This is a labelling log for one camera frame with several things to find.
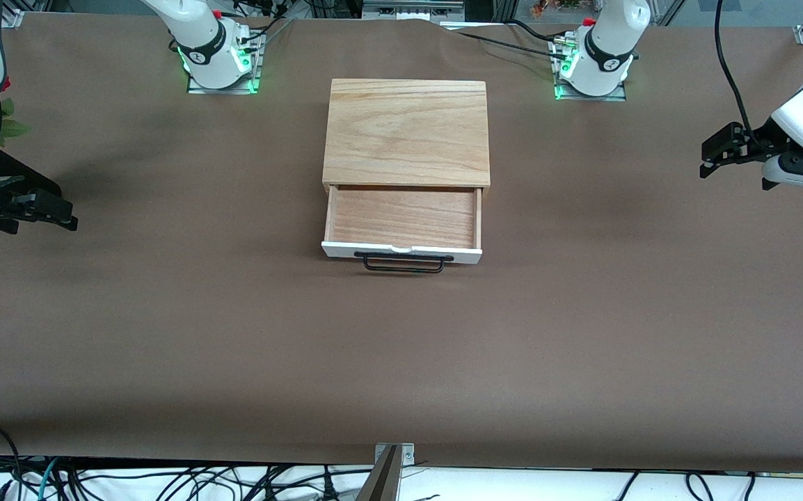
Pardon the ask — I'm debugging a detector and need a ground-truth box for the white-fronted wooden drawer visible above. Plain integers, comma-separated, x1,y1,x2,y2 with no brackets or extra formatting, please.
321,184,484,265

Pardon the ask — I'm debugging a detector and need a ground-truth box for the black metal drawer handle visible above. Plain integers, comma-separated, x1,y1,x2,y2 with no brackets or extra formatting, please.
354,252,455,273

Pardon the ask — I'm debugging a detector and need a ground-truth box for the light wooden drawer cabinet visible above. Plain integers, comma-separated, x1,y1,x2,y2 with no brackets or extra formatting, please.
322,78,491,194

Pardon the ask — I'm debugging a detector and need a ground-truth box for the black cylinder vase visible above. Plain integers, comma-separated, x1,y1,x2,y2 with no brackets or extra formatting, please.
0,148,61,202

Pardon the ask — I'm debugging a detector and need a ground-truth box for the brown table cover sheet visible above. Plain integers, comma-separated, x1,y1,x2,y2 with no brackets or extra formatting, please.
0,13,803,474

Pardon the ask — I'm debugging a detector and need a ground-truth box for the grey power strip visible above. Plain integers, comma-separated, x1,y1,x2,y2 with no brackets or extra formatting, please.
363,0,466,22

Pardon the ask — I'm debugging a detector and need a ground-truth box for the white lower shelf board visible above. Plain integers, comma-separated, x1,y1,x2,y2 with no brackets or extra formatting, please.
0,463,803,501

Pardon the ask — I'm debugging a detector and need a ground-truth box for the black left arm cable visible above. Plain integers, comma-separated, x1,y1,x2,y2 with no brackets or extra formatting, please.
715,0,757,140

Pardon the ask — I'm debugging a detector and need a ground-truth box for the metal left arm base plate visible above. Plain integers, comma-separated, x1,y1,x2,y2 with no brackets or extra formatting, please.
553,38,629,103

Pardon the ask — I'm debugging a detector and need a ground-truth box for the black base supply cable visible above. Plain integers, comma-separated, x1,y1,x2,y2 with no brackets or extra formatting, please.
452,19,571,63

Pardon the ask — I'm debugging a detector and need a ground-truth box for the teal cable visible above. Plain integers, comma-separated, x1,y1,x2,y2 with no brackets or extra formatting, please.
38,456,60,501

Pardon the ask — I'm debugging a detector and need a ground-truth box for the black base cable bundle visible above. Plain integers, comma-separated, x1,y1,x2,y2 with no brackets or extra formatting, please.
231,0,292,44

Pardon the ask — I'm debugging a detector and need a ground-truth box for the black cable tangle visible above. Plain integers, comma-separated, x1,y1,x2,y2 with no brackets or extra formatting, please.
61,465,374,501

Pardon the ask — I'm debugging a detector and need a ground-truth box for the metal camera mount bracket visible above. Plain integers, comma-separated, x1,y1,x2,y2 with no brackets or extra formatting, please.
356,442,416,501

